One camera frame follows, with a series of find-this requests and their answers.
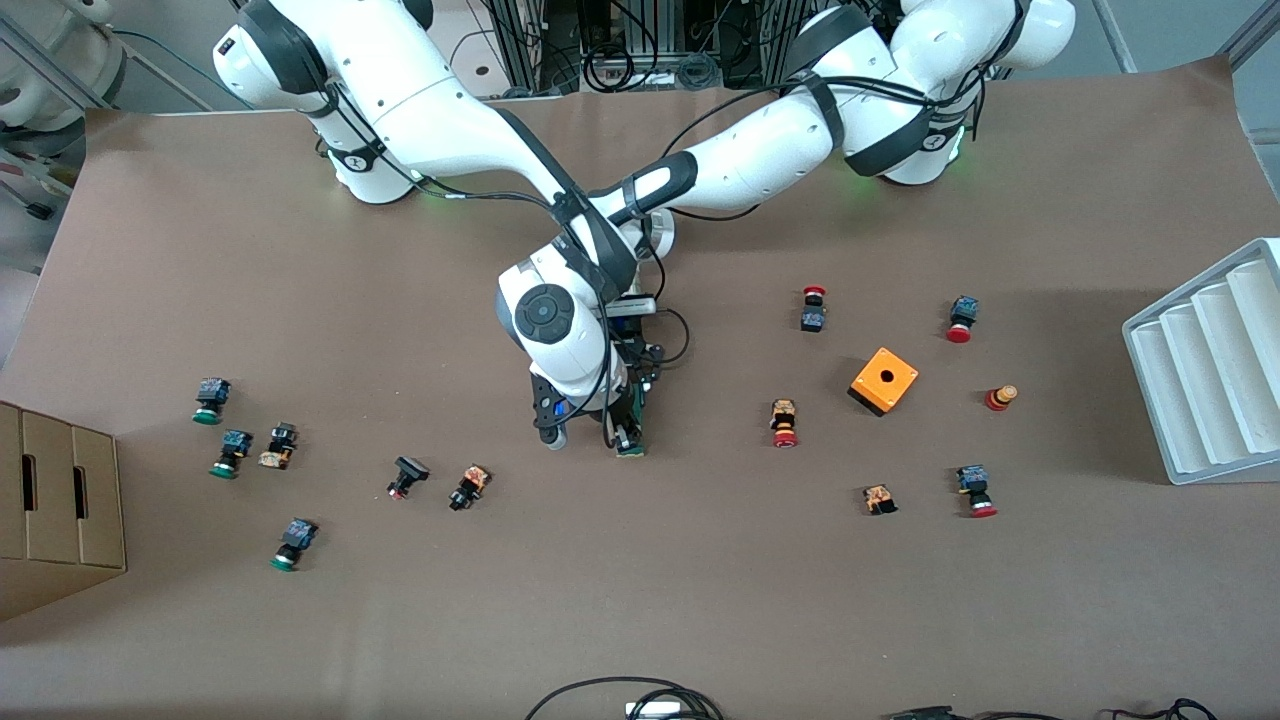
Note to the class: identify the green load switch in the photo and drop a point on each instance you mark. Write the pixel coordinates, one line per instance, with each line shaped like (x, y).
(631, 451)

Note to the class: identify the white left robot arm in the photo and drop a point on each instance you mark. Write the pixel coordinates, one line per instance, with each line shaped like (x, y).
(780, 140)

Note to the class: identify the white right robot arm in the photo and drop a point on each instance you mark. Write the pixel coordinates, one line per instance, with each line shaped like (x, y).
(440, 100)

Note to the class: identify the black flat square button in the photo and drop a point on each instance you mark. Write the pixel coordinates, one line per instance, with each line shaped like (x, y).
(410, 468)

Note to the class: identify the red mushroom button blue block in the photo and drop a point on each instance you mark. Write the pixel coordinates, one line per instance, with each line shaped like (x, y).
(963, 312)
(813, 320)
(973, 482)

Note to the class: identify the orange black contact block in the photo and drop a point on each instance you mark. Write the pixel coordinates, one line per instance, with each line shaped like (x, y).
(879, 498)

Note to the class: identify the grey usb hub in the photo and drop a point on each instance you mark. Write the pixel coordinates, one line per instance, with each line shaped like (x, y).
(650, 709)

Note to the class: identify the green mushroom button blue block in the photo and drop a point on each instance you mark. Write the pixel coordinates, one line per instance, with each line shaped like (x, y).
(212, 392)
(298, 535)
(235, 445)

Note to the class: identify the black equipment rack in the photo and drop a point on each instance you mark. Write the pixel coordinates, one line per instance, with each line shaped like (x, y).
(640, 40)

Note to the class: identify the red yellow button head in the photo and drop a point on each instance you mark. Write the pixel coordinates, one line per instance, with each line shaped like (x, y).
(998, 399)

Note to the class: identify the brown cardboard box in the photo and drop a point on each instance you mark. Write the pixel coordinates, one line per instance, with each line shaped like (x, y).
(50, 520)

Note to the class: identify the white slotted tray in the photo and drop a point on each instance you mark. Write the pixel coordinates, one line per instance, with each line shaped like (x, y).
(1200, 380)

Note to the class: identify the white round machine housing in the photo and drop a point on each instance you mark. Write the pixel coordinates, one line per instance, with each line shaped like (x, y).
(70, 70)

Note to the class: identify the black selector switch orange block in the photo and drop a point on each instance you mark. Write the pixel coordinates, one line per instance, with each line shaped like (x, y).
(470, 485)
(280, 445)

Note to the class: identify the red yellow emergency stop switch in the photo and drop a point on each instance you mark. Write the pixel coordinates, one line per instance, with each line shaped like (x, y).
(784, 415)

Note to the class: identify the orange button enclosure box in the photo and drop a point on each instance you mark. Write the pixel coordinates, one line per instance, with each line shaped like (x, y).
(870, 385)

